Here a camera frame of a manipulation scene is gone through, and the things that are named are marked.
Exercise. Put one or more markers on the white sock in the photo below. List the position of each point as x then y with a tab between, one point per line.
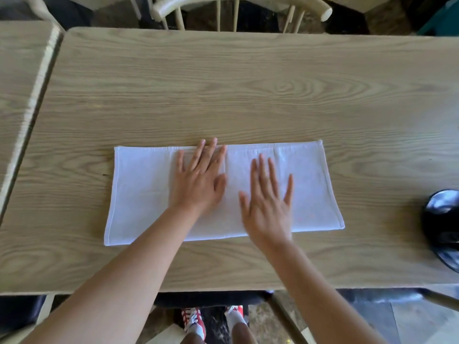
238	320
197	329

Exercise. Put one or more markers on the person's left leg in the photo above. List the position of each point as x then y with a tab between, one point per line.
192	339

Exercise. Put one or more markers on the white left sock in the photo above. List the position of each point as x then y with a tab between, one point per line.
197	329

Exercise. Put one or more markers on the white right sock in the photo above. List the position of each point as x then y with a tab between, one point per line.
238	320

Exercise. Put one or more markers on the person's right hand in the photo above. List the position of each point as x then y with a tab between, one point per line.
267	214

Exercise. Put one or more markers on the person's right little finger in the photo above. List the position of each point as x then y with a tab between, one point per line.
289	189

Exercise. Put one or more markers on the red and white sneaker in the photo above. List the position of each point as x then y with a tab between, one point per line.
235	311
195	320

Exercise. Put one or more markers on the person's left little finger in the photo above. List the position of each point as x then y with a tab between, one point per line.
180	161

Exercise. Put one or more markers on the wooden chair leg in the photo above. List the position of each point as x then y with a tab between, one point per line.
441	299

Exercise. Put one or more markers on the person's left thumb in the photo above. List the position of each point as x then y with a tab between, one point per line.
221	185

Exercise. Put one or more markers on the red and white left sneaker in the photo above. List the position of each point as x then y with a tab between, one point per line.
195	320

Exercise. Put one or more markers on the person's right middle finger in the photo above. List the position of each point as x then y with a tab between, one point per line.
264	173

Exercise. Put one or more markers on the person's left forearm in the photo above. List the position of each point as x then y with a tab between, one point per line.
118	283

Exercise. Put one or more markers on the white towel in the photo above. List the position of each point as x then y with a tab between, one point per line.
143	197

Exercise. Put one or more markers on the person's left middle finger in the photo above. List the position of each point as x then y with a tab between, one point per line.
210	154

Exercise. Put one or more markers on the red and white right sneaker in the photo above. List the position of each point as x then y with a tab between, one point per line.
235	311

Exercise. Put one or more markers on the beige wooden spindle chair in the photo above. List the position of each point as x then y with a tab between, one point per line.
229	10

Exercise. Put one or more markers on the person's leg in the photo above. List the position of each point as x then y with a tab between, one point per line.
192	339
244	334

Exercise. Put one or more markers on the person's right forearm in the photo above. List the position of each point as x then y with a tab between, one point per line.
315	293

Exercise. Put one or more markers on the black shiny round object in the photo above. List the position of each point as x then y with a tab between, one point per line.
443	225

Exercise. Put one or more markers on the person's left hand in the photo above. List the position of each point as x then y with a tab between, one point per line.
195	184

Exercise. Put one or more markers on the person's right leg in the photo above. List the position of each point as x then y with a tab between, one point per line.
244	334

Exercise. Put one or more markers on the teal furniture piece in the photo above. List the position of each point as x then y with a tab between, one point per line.
441	17

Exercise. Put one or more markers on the person's right thumb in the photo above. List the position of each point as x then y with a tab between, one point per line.
245	205

